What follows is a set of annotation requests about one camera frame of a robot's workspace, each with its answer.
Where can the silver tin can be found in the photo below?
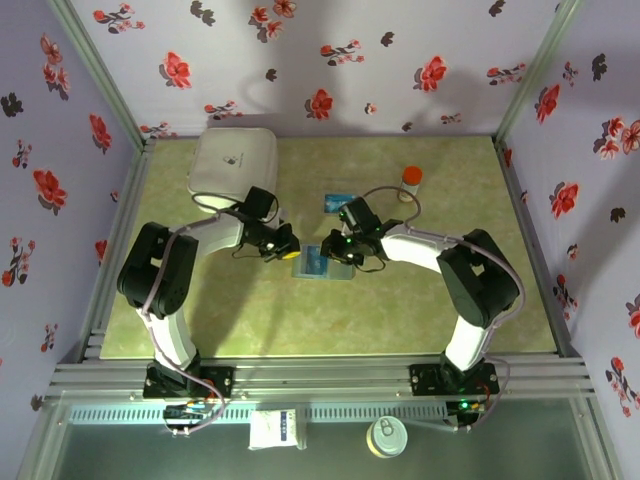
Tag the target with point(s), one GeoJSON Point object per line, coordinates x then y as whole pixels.
{"type": "Point", "coordinates": [386, 437]}

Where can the white zip case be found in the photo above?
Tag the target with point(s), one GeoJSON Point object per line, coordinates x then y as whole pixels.
{"type": "Point", "coordinates": [232, 162]}

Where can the aluminium left corner post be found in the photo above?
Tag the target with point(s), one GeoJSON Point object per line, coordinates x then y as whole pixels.
{"type": "Point", "coordinates": [97, 75]}

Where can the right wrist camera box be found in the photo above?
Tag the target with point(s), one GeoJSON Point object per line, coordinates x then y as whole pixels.
{"type": "Point", "coordinates": [344, 228]}

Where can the aluminium corner post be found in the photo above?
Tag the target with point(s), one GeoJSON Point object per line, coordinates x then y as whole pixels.
{"type": "Point", "coordinates": [97, 75]}
{"type": "Point", "coordinates": [537, 75]}

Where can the white paper packet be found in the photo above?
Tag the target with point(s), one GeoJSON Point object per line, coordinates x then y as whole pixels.
{"type": "Point", "coordinates": [272, 430]}

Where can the aluminium left side rail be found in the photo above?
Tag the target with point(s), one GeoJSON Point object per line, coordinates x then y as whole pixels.
{"type": "Point", "coordinates": [134, 190]}

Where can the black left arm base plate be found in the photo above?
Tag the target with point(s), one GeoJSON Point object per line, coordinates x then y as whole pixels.
{"type": "Point", "coordinates": [220, 380]}

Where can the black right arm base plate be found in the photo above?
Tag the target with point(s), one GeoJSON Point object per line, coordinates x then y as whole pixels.
{"type": "Point", "coordinates": [425, 380]}

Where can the aluminium right side rail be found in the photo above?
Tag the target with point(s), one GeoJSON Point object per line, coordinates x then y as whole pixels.
{"type": "Point", "coordinates": [523, 215]}

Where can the aluminium front frame rail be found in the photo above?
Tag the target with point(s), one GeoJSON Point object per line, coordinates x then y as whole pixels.
{"type": "Point", "coordinates": [320, 375]}

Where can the grey card holder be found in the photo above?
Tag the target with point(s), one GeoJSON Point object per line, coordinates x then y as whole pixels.
{"type": "Point", "coordinates": [345, 272]}

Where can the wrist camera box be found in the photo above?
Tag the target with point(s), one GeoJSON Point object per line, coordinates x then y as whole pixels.
{"type": "Point", "coordinates": [280, 216]}
{"type": "Point", "coordinates": [344, 228]}

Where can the aluminium right corner post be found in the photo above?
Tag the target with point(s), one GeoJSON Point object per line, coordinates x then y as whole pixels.
{"type": "Point", "coordinates": [537, 75]}

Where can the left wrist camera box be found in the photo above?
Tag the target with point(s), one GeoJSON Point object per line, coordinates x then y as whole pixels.
{"type": "Point", "coordinates": [280, 216]}

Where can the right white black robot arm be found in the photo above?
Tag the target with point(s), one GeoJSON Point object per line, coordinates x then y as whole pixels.
{"type": "Point", "coordinates": [475, 280]}

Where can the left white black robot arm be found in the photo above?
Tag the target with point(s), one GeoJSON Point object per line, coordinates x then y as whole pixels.
{"type": "Point", "coordinates": [157, 275]}

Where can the orange capped small bottle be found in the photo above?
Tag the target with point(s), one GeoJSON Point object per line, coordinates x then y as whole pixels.
{"type": "Point", "coordinates": [411, 182]}

